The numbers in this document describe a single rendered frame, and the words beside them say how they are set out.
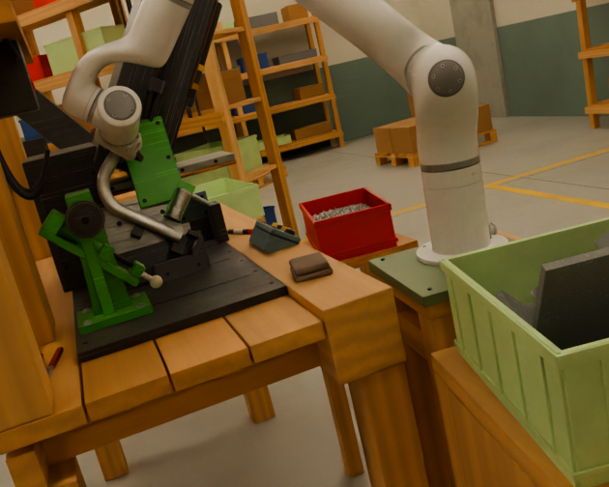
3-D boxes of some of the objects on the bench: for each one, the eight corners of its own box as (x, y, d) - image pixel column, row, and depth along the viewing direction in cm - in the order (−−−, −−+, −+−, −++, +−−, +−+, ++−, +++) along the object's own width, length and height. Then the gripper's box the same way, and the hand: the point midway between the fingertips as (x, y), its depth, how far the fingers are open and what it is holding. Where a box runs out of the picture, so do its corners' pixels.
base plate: (191, 221, 240) (189, 216, 239) (289, 294, 138) (286, 284, 137) (71, 256, 228) (69, 250, 228) (79, 363, 126) (76, 354, 126)
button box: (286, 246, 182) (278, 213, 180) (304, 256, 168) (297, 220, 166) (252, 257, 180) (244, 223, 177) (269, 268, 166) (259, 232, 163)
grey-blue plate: (217, 236, 198) (204, 189, 194) (217, 237, 196) (205, 190, 192) (185, 245, 195) (172, 198, 192) (186, 246, 193) (173, 199, 190)
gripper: (74, 124, 145) (77, 149, 162) (143, 163, 147) (139, 184, 165) (93, 96, 147) (94, 124, 164) (160, 134, 150) (155, 158, 167)
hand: (117, 152), depth 163 cm, fingers closed on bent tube, 3 cm apart
